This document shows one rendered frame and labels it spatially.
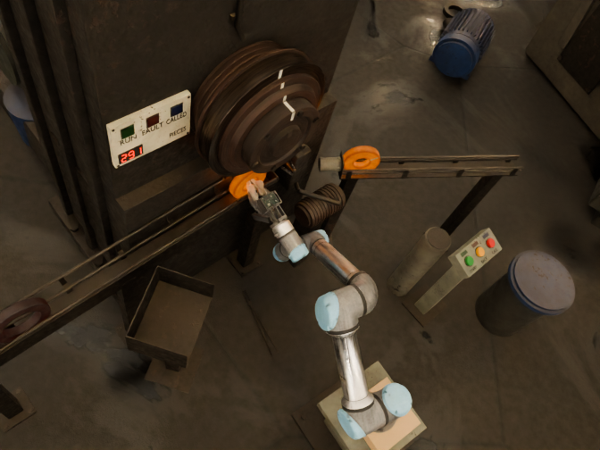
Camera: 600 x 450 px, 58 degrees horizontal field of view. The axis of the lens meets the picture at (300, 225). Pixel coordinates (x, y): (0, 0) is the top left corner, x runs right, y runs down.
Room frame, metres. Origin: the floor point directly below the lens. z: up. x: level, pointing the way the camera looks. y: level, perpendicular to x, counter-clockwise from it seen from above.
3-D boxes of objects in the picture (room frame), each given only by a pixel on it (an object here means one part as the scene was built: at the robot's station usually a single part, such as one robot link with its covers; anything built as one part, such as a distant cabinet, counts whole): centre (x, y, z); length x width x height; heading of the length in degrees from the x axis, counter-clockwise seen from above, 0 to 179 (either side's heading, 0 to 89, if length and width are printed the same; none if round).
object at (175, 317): (0.60, 0.29, 0.36); 0.26 x 0.20 x 0.72; 3
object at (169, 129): (0.94, 0.51, 1.15); 0.26 x 0.02 x 0.18; 148
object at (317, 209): (1.38, -0.05, 0.27); 0.22 x 0.13 x 0.53; 148
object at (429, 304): (1.36, -0.75, 0.31); 0.24 x 0.16 x 0.62; 148
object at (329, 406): (0.65, -0.55, 0.28); 0.32 x 0.32 x 0.04; 54
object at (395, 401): (0.65, -0.54, 0.52); 0.13 x 0.12 x 0.14; 135
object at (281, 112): (1.12, 0.15, 1.11); 0.28 x 0.06 x 0.28; 148
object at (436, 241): (1.41, -0.59, 0.26); 0.12 x 0.12 x 0.52
